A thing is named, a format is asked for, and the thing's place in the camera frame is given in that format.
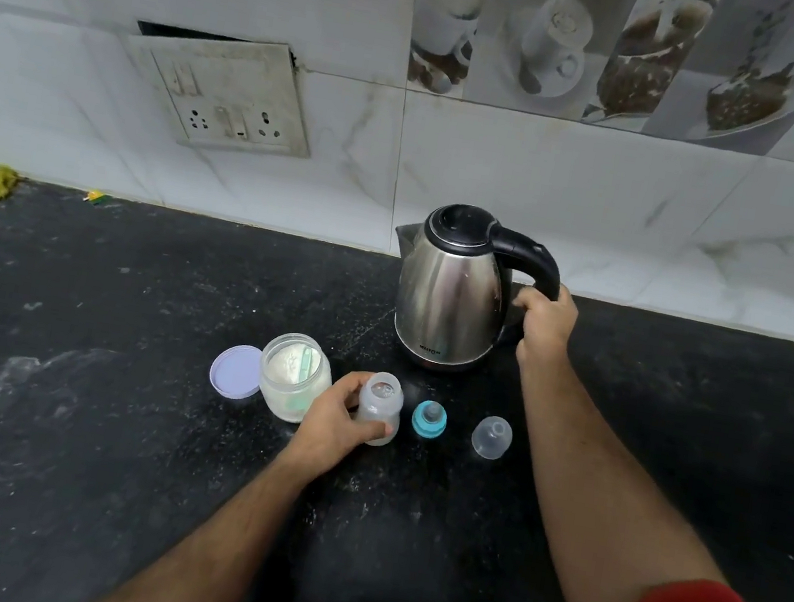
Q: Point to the stainless steel electric kettle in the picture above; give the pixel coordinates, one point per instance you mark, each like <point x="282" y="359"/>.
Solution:
<point x="455" y="291"/>

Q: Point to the person's right fingers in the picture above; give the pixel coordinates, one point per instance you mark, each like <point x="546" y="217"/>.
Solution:
<point x="530" y="304"/>

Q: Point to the person's right hand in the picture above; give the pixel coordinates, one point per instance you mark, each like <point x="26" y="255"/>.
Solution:
<point x="546" y="328"/>

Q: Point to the glass jar of white powder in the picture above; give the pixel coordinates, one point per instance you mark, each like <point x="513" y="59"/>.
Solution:
<point x="292" y="378"/>

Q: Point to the person's left forearm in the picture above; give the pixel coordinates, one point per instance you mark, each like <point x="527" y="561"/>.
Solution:
<point x="207" y="552"/>

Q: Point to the clear bottle cap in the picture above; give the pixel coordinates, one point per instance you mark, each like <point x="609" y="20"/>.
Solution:
<point x="492" y="437"/>

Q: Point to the lavender jar lid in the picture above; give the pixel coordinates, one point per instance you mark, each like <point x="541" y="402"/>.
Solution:
<point x="236" y="371"/>

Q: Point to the person's left thumb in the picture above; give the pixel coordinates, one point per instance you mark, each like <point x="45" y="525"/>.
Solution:
<point x="371" y="428"/>

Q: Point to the white wall switch socket plate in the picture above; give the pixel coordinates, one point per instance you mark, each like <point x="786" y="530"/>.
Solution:
<point x="225" y="93"/>

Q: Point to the person's left hand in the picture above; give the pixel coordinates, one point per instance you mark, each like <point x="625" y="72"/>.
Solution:
<point x="326" y="427"/>

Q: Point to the small yellow green scrap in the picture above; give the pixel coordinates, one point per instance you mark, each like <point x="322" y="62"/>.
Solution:
<point x="93" y="196"/>

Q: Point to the green scoop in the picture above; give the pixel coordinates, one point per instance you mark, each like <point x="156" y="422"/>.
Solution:
<point x="306" y="365"/>

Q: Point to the clear baby bottle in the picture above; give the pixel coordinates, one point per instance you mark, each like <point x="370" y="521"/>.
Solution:
<point x="380" y="405"/>

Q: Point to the person's right forearm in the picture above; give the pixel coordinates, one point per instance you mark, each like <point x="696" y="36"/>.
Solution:
<point x="599" y="494"/>

